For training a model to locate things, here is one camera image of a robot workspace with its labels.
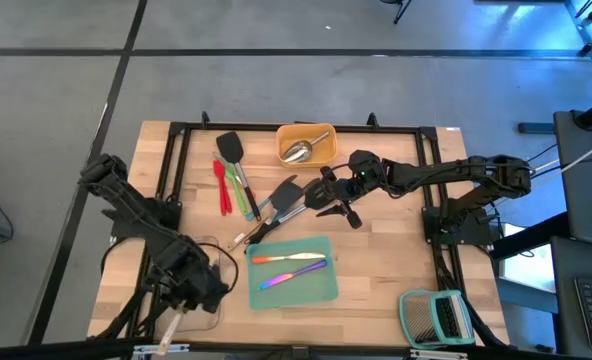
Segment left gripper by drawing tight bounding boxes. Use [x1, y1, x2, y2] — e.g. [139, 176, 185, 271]
[160, 247, 230, 314]

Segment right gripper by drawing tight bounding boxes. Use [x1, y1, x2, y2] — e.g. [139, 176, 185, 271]
[310, 148, 385, 232]

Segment wooden spatula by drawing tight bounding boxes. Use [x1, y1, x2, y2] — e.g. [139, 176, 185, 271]
[156, 301, 190, 357]

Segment orange plastic bin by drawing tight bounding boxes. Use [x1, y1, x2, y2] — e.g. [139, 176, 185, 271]
[275, 122, 339, 169]

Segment silver metal scoop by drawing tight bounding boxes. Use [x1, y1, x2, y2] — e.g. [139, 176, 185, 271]
[281, 130, 332, 165]

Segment orange handled steel knife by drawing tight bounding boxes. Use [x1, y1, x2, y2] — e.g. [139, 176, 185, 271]
[251, 251, 328, 266]

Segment rainbow iridescent knife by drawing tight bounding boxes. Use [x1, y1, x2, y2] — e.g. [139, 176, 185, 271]
[257, 259, 329, 292]

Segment teal plastic tray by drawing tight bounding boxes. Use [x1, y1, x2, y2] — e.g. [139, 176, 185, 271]
[245, 235, 340, 311]

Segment red silicone spatula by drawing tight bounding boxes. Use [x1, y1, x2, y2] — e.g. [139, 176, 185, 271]
[219, 174, 234, 216]
[212, 159, 229, 218]

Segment green silicone utensil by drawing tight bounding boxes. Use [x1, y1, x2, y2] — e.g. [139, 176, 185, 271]
[224, 166, 250, 218]

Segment black spatula steel shaft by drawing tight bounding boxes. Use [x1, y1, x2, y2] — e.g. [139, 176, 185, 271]
[215, 130, 263, 223]

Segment teal framed grater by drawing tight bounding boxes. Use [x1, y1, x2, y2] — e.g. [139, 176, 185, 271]
[398, 288, 477, 350]

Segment black diagonal beam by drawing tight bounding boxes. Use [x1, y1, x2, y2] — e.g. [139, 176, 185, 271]
[489, 211, 577, 262]

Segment black stand legs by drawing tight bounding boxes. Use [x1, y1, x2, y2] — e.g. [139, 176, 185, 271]
[378, 0, 414, 26]

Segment grey blue floor bar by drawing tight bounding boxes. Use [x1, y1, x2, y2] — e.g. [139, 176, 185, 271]
[517, 121, 557, 136]

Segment dark desk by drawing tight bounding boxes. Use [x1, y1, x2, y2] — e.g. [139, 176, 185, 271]
[549, 235, 592, 359]

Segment dark grey side table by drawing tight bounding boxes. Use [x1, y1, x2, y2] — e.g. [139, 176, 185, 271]
[553, 109, 592, 250]

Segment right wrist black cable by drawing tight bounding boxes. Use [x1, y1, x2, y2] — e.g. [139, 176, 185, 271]
[319, 160, 362, 182]

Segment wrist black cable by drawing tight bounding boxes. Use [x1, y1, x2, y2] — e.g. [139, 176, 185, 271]
[319, 160, 362, 182]
[197, 241, 241, 297]

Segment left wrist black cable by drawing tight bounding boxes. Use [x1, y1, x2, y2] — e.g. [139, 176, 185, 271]
[197, 241, 241, 297]

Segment black frame strut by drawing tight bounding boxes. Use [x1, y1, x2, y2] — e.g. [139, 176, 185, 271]
[433, 244, 510, 350]
[94, 249, 160, 342]

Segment black aluminium table frame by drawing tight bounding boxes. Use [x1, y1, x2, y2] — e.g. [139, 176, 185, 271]
[145, 110, 477, 347]

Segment black front frame rail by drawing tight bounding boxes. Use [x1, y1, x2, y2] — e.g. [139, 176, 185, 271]
[0, 335, 592, 360]

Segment white cable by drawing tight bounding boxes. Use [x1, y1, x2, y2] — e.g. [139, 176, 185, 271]
[561, 131, 592, 172]

